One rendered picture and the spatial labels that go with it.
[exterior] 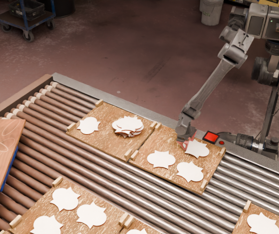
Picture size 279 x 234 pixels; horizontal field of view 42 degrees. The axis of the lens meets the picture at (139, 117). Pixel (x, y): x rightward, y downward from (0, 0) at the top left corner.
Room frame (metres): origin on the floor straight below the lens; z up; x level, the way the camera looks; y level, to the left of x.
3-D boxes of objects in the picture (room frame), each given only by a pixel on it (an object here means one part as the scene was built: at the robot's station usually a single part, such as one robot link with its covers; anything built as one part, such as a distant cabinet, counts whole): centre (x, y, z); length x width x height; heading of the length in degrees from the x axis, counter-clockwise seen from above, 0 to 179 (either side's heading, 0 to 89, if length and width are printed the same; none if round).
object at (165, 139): (1.34, -0.22, 0.93); 0.41 x 0.35 x 0.02; 61
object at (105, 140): (1.55, 0.15, 0.93); 0.41 x 0.35 x 0.02; 59
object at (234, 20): (1.83, -0.52, 1.45); 0.09 x 0.08 x 0.12; 72
